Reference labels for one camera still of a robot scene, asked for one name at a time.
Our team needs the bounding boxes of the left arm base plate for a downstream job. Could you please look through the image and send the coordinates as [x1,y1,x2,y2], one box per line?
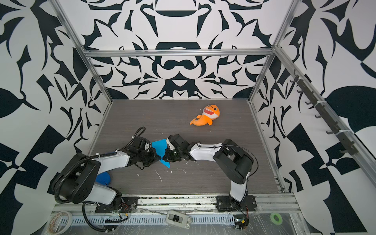
[95,196,139,213]

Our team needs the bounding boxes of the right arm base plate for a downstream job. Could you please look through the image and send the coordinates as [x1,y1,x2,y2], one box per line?
[216,195,257,212]

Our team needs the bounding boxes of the orange shark plush toy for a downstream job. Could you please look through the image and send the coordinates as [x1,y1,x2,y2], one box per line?
[190,104,220,126]

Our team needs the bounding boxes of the grey switch box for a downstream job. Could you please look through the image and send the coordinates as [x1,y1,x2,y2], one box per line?
[166,210,193,229]

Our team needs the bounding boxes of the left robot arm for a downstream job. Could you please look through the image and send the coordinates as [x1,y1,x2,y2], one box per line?
[51,126,161,208]

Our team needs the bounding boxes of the green tape roll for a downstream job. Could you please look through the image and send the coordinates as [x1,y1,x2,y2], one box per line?
[270,212,283,225]

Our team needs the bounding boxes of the blue square paper sheet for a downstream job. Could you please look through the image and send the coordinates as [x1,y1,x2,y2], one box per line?
[152,139,170,168]

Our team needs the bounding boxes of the blue round cloth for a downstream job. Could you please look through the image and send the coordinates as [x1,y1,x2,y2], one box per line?
[96,172,111,186]

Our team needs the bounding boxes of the white slotted cable duct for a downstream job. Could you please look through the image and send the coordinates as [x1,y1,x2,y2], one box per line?
[71,214,235,226]

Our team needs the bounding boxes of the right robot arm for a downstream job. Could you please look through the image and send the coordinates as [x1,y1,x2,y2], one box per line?
[163,134,258,203]

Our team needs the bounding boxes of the small black electronics board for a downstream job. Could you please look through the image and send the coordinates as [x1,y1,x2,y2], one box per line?
[234,214,249,231]

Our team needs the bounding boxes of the black corrugated cable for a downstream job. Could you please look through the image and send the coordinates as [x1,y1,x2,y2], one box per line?
[81,202,129,233]

